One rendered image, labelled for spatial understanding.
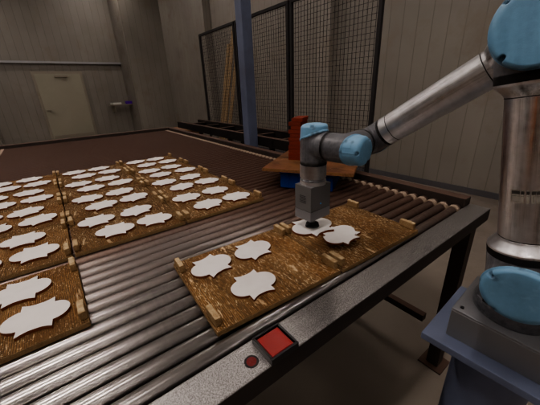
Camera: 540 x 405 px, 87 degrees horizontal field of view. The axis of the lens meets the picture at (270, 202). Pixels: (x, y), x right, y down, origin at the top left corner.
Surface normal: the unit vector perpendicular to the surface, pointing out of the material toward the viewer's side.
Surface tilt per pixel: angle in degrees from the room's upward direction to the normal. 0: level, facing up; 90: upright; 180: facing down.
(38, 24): 90
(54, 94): 90
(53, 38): 90
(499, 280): 101
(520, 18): 83
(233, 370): 0
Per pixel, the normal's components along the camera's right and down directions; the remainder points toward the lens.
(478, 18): -0.76, 0.27
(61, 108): 0.65, 0.26
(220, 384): -0.04, -0.93
